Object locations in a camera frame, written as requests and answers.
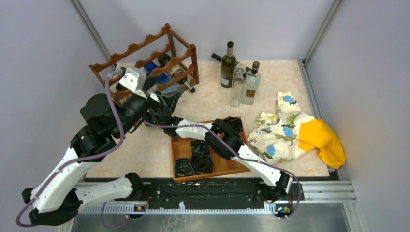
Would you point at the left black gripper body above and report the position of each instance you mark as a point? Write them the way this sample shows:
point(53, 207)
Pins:
point(163, 104)

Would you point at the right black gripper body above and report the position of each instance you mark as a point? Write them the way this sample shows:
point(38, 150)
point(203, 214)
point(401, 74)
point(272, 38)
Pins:
point(150, 119)

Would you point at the dark wine bottle beige label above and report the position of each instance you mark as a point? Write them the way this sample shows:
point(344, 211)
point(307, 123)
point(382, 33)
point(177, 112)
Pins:
point(163, 60)

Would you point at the wooden compartment tray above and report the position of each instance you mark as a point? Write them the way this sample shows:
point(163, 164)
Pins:
point(181, 148)

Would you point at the brown wooden wine rack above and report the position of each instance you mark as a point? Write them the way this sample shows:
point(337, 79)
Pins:
point(188, 61)

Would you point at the dark green wine bottle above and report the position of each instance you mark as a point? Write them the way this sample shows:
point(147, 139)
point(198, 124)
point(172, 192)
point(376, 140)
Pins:
point(121, 89)

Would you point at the clear glass bottle back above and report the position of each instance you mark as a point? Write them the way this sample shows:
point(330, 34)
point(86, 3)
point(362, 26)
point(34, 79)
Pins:
point(237, 86)

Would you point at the dark wine bottle grey label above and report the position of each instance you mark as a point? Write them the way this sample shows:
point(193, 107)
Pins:
point(228, 64)

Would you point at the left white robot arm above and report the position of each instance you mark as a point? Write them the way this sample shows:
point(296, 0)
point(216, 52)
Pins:
point(57, 199)

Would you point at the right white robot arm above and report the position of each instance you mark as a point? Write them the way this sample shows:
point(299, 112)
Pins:
point(228, 144)

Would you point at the lying green wine bottle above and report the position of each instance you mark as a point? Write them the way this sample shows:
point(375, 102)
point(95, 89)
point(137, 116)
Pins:
point(217, 57)

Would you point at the rolled dark green tie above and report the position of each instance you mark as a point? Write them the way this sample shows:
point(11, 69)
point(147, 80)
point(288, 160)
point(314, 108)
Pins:
point(183, 167)

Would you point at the rolled dark blue tie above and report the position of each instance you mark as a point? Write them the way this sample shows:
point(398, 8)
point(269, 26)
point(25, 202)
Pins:
point(202, 164)

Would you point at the rolled tie orange pattern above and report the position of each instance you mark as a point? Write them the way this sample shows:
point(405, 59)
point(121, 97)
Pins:
point(235, 123)

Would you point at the dinosaur print white cloth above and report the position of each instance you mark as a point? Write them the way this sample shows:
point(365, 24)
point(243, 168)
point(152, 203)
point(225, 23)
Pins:
point(277, 137)

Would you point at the yellow cloth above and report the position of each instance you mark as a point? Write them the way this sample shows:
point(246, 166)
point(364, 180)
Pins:
point(317, 134)

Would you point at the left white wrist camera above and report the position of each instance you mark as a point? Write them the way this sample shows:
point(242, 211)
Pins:
point(133, 80)

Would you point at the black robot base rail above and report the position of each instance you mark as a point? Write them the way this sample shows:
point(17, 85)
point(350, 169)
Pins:
point(226, 196)

